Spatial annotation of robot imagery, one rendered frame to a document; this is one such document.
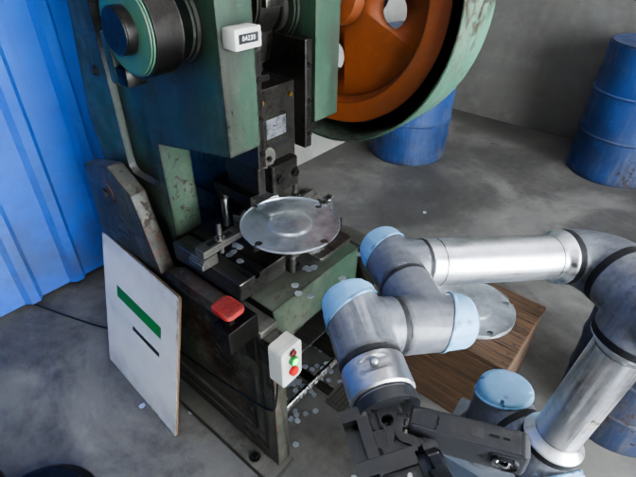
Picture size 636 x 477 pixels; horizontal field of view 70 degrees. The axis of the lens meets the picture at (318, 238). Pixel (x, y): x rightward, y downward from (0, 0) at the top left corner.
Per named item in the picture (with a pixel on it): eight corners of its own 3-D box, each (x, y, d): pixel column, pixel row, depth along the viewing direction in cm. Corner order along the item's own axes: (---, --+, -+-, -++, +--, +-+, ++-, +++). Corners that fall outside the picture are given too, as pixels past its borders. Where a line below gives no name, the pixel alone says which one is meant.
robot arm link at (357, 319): (386, 272, 59) (324, 273, 56) (419, 343, 51) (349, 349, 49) (369, 310, 64) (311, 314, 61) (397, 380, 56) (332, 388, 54)
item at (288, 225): (288, 188, 149) (288, 186, 148) (360, 221, 134) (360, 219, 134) (219, 226, 131) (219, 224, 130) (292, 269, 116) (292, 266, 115)
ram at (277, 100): (308, 181, 131) (308, 76, 113) (270, 202, 121) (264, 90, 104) (265, 163, 140) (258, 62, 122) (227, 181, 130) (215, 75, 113)
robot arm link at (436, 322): (449, 264, 65) (379, 265, 61) (493, 320, 56) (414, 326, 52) (432, 305, 69) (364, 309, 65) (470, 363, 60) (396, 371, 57)
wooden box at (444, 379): (521, 367, 188) (546, 307, 168) (482, 432, 164) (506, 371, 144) (433, 321, 209) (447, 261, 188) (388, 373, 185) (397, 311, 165)
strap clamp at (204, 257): (247, 244, 137) (244, 216, 131) (203, 272, 126) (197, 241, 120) (234, 237, 140) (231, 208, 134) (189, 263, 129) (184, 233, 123)
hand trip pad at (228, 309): (249, 327, 112) (246, 306, 108) (230, 342, 108) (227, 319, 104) (230, 314, 116) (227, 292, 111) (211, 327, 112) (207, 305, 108)
